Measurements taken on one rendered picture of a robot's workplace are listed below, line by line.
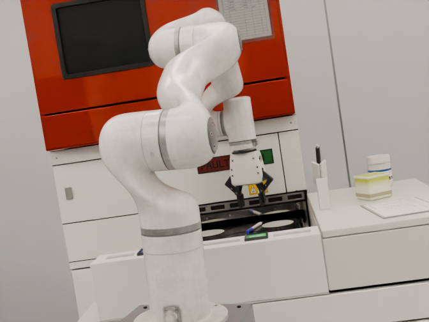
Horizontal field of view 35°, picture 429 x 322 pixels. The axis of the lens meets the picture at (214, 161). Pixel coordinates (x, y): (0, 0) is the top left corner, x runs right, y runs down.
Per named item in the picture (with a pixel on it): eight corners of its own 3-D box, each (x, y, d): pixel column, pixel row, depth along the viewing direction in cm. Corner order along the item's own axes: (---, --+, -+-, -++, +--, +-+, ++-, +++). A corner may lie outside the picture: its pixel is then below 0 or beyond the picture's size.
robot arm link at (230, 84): (177, 72, 184) (205, 145, 206) (234, 62, 181) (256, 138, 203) (179, 50, 190) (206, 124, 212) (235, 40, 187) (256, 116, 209)
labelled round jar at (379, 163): (368, 186, 212) (364, 156, 212) (391, 183, 212) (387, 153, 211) (371, 189, 205) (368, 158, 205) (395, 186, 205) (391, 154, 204)
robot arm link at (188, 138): (138, 184, 133) (218, 179, 129) (120, 135, 126) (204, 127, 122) (186, 59, 172) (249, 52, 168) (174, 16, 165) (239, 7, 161)
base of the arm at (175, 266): (218, 336, 125) (208, 237, 123) (120, 339, 129) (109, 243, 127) (235, 304, 143) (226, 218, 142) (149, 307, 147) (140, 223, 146)
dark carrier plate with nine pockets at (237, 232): (191, 233, 218) (190, 231, 218) (297, 218, 215) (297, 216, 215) (176, 258, 184) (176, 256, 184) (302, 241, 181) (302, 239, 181)
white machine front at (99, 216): (72, 268, 229) (52, 151, 226) (313, 235, 222) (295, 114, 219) (69, 270, 226) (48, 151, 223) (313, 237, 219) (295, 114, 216)
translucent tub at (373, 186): (355, 199, 192) (352, 176, 191) (378, 194, 194) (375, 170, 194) (369, 201, 185) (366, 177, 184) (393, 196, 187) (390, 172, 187)
